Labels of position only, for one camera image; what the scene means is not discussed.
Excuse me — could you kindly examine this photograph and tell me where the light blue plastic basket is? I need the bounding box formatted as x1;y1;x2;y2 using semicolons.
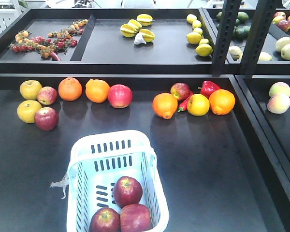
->
50;130;170;232

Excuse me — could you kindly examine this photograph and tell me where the dark red apple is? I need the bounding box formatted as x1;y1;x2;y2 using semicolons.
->
34;107;59;131
170;82;190;102
113;176;143;208

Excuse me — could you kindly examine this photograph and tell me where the orange left front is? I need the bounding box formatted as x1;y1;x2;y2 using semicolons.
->
152;93;178;119

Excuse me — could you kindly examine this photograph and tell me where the red chili pepper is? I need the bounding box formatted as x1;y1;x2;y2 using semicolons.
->
177;91;194;112

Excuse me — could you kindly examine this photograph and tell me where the orange far left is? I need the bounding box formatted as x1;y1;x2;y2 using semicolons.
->
85;79;110;103

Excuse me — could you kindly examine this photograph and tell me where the yellow round fruit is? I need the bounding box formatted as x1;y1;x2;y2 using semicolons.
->
187;94;210;116

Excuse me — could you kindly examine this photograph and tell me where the red bell pepper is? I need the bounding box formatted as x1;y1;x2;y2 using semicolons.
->
198;80;220;98

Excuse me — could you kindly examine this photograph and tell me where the white garlic bulb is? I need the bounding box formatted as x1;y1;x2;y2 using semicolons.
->
134;33;147;45

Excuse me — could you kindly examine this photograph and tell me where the bright orange right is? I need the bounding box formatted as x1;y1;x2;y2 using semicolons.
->
209;89;235;115

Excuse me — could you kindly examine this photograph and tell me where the yellow starfruit rear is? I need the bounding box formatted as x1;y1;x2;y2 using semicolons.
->
136;14;153;26

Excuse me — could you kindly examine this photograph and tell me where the small red apple rear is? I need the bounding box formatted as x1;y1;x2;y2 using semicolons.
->
37;87;58;105

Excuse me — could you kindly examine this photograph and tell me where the yellow apple front left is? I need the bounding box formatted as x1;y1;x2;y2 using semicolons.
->
17;100;42;124

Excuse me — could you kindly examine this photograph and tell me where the yellow apple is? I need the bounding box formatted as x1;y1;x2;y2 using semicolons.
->
19;80;42;100
17;100;42;124

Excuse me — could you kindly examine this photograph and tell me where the yellow apple rear left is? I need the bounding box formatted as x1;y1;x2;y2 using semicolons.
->
19;80;42;100

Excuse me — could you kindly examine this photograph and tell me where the pale peach front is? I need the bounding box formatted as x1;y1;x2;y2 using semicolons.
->
267;93;290;114

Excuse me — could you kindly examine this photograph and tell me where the pale peach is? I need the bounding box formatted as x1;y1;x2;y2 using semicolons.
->
267;93;290;114
269;82;290;97

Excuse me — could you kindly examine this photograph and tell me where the pale peach rear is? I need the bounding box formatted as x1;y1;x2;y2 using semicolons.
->
269;82;290;97

